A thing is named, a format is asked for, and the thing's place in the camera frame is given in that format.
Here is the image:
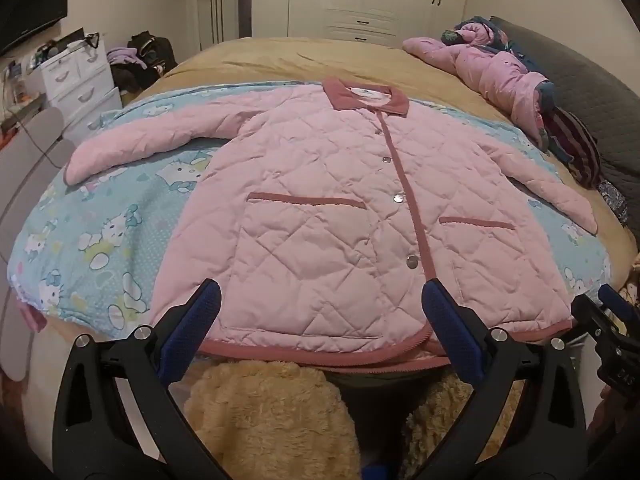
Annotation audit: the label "dark striped pillow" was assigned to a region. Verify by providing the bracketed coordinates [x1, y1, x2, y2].
[542, 107, 603, 188]

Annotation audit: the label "crumpled pink duvet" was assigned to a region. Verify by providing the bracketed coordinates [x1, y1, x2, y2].
[402, 15, 558, 151]

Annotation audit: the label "bed with tan sheet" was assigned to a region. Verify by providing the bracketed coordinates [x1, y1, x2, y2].
[7, 35, 640, 361]

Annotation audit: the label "pink quilted jacket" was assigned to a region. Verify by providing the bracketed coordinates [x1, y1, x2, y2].
[64, 77, 598, 373]

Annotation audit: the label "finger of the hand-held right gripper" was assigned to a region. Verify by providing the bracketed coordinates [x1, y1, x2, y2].
[570, 293, 632, 347]
[598, 283, 640, 323]

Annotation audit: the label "black bag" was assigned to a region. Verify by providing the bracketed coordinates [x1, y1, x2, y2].
[127, 31, 178, 73]

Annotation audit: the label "white drawer chest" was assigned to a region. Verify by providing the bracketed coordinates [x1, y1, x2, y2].
[40, 35, 123, 146]

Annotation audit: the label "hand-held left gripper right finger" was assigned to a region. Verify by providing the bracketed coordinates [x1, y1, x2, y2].
[411, 277, 588, 480]

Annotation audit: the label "black television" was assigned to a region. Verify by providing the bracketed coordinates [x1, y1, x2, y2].
[0, 0, 68, 56]

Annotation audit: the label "purple clothes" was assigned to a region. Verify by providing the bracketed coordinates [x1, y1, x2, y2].
[106, 46, 146, 68]

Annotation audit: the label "floral patterned cloth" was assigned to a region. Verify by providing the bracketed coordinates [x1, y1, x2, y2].
[597, 180, 630, 226]

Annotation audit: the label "white wardrobe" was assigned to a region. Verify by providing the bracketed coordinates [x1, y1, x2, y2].
[250, 0, 473, 48]

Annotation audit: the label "cartoon cat printed blanket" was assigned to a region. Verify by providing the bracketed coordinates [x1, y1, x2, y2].
[7, 85, 613, 331]

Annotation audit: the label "grey quilted headboard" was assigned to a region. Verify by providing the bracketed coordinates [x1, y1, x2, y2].
[487, 16, 640, 261]

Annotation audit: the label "white door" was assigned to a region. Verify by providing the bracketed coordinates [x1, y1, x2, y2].
[197, 0, 253, 51]

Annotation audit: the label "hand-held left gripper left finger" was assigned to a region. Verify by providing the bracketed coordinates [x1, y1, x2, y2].
[52, 277, 223, 480]

